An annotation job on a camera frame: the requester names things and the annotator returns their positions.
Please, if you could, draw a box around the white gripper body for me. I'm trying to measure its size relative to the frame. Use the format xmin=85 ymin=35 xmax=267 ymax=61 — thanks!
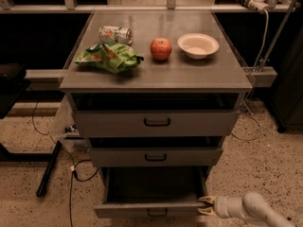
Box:
xmin=213 ymin=196 xmax=245 ymax=218

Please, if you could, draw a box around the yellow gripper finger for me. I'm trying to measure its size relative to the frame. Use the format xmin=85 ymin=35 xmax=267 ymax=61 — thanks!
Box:
xmin=198 ymin=207 xmax=216 ymax=216
xmin=198 ymin=196 xmax=217 ymax=204

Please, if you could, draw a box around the grey bottom drawer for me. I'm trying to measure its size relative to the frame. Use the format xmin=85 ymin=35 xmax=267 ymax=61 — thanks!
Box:
xmin=94 ymin=166 xmax=206 ymax=218

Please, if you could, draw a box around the grey drawer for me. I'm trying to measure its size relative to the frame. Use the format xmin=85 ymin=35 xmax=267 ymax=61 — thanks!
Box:
xmin=89 ymin=137 xmax=223 ymax=167
xmin=94 ymin=166 xmax=206 ymax=218
xmin=72 ymin=93 xmax=240 ymax=138

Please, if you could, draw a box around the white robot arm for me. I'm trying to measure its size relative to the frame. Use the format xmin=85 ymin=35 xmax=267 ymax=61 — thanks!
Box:
xmin=198 ymin=192 xmax=295 ymax=227

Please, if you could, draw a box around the grey middle drawer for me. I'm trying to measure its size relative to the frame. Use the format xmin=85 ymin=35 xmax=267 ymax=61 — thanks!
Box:
xmin=89 ymin=137 xmax=223 ymax=167

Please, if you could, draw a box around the grey drawer cabinet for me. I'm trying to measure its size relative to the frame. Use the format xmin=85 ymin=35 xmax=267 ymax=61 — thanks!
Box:
xmin=59 ymin=9 xmax=253 ymax=191

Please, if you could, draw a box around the grey top drawer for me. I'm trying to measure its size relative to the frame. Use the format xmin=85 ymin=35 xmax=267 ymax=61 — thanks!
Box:
xmin=72 ymin=93 xmax=240 ymax=138

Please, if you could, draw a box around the dark cabinet at right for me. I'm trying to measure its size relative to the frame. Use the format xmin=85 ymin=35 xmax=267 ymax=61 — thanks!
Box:
xmin=269 ymin=27 xmax=303 ymax=133

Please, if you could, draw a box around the white paper bowl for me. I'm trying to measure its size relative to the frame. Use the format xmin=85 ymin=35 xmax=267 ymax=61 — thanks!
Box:
xmin=177 ymin=33 xmax=220 ymax=60

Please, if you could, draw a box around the red apple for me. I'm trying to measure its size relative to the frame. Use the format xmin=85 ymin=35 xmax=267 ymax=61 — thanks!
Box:
xmin=150 ymin=38 xmax=172 ymax=61

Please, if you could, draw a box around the green chip bag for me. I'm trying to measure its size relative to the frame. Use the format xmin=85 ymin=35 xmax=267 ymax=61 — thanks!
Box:
xmin=75 ymin=41 xmax=144 ymax=75

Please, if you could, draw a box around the black floor cable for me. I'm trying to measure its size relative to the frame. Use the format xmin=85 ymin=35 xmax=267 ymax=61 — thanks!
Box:
xmin=30 ymin=98 xmax=99 ymax=227

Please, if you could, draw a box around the black table leg frame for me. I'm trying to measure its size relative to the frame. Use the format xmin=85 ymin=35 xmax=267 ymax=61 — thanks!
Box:
xmin=0 ymin=141 xmax=62 ymax=198

